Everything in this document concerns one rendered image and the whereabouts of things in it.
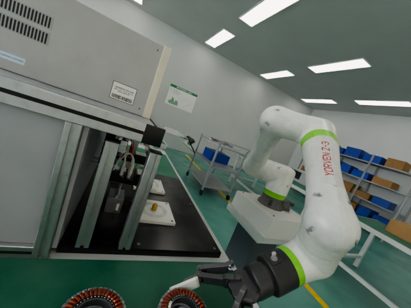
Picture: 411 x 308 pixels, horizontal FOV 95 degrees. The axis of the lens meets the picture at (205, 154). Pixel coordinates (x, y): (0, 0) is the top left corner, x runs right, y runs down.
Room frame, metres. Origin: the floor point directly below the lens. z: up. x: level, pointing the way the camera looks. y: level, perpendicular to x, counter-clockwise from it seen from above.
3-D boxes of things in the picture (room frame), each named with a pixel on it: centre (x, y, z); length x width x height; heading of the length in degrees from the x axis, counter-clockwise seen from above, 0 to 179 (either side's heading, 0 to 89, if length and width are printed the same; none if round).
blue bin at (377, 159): (5.48, -4.54, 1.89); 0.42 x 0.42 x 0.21; 23
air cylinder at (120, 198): (0.62, 0.24, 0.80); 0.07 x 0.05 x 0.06; 25
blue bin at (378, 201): (4.93, -4.80, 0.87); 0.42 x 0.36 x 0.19; 117
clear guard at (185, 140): (0.95, 0.25, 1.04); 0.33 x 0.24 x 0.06; 115
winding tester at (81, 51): (0.66, 0.46, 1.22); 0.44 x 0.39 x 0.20; 25
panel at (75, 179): (0.68, 0.39, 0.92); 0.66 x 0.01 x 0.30; 25
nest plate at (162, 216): (0.68, 0.11, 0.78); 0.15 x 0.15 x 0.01; 25
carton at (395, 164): (5.04, -4.76, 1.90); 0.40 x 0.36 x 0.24; 117
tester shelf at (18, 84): (0.65, 0.45, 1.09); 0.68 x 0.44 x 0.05; 25
